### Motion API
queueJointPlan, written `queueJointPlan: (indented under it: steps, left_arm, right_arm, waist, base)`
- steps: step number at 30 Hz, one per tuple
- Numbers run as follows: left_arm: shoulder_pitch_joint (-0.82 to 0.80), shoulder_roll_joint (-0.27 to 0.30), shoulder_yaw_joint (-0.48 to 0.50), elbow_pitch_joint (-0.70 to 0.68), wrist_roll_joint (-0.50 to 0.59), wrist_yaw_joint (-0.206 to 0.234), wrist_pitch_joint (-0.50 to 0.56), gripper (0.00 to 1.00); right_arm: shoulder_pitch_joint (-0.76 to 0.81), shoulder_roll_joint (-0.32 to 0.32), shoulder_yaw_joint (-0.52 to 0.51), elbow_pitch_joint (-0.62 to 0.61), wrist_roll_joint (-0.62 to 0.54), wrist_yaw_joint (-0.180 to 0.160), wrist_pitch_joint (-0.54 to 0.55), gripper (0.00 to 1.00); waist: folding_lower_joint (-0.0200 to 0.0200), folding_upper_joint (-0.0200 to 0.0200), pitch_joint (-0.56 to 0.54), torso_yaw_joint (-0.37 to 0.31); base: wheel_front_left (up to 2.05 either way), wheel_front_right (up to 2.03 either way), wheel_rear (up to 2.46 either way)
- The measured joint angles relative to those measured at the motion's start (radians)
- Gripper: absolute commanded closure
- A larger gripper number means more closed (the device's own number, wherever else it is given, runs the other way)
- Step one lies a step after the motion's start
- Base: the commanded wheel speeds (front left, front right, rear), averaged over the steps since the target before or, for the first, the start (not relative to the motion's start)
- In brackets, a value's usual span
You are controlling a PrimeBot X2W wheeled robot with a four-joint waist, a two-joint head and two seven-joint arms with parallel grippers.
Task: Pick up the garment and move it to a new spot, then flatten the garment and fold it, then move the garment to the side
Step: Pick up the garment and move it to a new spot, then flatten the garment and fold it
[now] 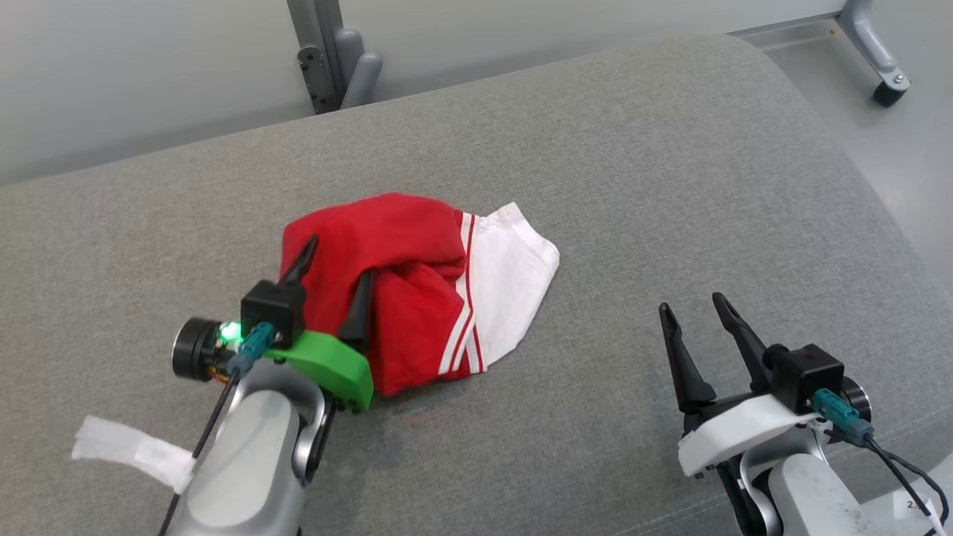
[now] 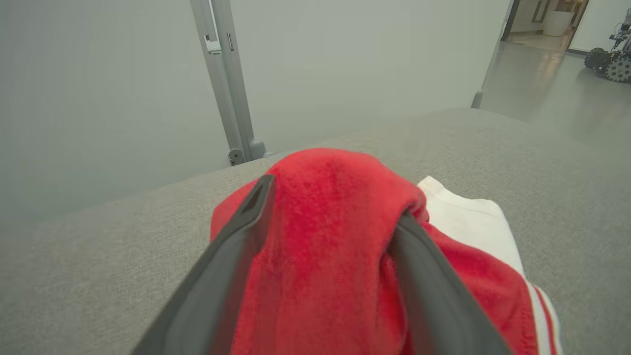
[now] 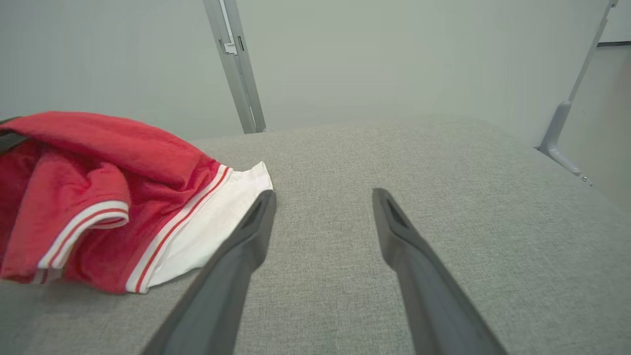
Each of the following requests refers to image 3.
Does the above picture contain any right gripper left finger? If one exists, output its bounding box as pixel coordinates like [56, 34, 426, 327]
[140, 189, 277, 355]

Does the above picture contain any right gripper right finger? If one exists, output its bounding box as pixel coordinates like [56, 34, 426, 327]
[372, 188, 508, 355]

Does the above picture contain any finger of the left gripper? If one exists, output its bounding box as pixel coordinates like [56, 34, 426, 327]
[0, 131, 29, 155]

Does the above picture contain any red white-sleeved T-shirt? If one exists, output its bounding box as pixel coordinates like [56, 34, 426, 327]
[0, 111, 274, 295]

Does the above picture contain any grey tube brace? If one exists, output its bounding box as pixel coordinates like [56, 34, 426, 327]
[537, 0, 619, 184]

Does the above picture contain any grey aluminium frame post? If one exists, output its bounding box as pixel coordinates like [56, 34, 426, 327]
[203, 0, 267, 135]

